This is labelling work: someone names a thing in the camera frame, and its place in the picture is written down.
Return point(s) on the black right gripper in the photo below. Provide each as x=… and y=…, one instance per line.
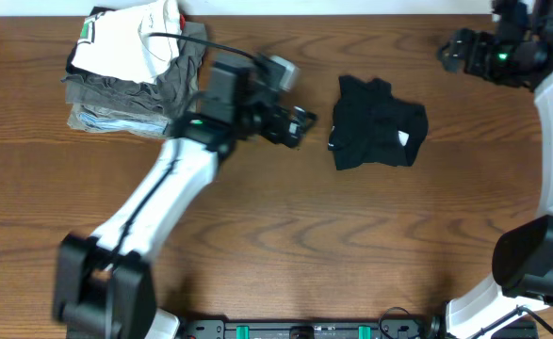
x=479, y=41

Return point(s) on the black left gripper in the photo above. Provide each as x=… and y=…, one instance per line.
x=292, y=137

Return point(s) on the black t-shirt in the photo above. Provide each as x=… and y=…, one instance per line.
x=371, y=125

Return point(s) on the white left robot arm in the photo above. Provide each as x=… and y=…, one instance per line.
x=104, y=284

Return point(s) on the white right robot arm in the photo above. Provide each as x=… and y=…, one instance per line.
x=507, y=303

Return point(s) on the grey folded shirt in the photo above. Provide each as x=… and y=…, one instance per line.
x=109, y=96

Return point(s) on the white folded shirt top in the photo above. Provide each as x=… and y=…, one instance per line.
x=125, y=43

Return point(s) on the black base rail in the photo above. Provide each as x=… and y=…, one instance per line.
x=392, y=326

